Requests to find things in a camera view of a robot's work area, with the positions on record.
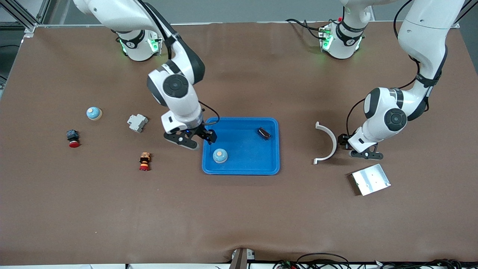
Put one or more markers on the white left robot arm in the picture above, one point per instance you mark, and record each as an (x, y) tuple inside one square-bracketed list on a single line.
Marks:
[(422, 37)]

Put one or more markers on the silver metal plate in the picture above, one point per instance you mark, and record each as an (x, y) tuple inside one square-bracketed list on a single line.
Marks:
[(371, 180)]

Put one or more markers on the aluminium frame profile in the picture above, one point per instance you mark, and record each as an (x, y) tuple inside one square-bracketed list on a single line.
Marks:
[(18, 15), (456, 24)]

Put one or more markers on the red pushbutton with black body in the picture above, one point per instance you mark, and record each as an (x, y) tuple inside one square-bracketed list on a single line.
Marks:
[(73, 137)]

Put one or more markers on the blue plastic tray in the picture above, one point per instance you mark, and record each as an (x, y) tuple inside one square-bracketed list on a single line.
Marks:
[(242, 149)]

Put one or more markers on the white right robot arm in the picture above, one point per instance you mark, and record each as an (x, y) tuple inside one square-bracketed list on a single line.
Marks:
[(112, 11)]

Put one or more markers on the white circuit breaker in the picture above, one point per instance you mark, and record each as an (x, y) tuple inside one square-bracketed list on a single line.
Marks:
[(137, 123)]

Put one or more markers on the red yellow emergency stop button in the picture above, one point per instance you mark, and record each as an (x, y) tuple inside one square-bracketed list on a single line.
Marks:
[(144, 161)]

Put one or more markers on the dark metal post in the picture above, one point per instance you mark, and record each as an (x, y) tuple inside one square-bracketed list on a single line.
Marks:
[(239, 261)]

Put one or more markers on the blue desk bell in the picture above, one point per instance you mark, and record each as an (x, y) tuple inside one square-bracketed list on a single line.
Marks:
[(93, 113), (220, 155)]

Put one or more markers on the dark brown capacitor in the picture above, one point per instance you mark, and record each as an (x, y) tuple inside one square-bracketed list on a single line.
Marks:
[(264, 133)]

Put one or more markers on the silver metal bracket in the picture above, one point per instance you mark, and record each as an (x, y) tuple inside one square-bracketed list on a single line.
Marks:
[(250, 255)]

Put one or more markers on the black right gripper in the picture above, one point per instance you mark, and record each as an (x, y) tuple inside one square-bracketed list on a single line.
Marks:
[(203, 132)]

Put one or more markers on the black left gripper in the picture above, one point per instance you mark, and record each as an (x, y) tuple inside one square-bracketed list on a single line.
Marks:
[(344, 141)]

